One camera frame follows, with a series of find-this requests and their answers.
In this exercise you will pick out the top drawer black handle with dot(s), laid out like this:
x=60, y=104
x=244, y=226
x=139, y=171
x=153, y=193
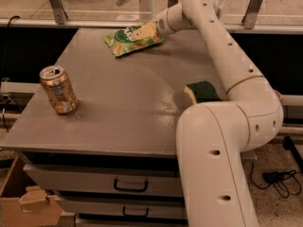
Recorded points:
x=136, y=187

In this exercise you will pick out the roll of tape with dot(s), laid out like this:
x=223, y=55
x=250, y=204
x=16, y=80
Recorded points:
x=278, y=94

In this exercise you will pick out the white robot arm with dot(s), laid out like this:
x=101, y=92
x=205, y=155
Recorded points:
x=211, y=136

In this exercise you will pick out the drawer black handle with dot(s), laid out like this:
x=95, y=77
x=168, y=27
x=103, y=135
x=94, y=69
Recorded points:
x=135, y=212
x=136, y=187

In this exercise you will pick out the green yellow sponge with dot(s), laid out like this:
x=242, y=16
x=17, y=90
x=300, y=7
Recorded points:
x=202, y=91

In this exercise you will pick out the grey drawer cabinet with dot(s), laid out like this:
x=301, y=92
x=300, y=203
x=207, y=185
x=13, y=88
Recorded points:
x=124, y=128

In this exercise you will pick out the right metal bracket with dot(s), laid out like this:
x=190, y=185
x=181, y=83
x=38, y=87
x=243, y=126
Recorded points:
x=251, y=15

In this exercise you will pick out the cardboard box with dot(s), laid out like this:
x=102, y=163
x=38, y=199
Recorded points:
x=24, y=203

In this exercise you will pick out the left metal bracket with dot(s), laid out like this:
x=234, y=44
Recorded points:
x=58, y=12

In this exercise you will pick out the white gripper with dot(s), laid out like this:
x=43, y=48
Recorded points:
x=162, y=25

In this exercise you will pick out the green rice chip bag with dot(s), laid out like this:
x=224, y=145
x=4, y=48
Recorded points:
x=120, y=41

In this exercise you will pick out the orange soda can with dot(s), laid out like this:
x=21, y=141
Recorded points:
x=58, y=88

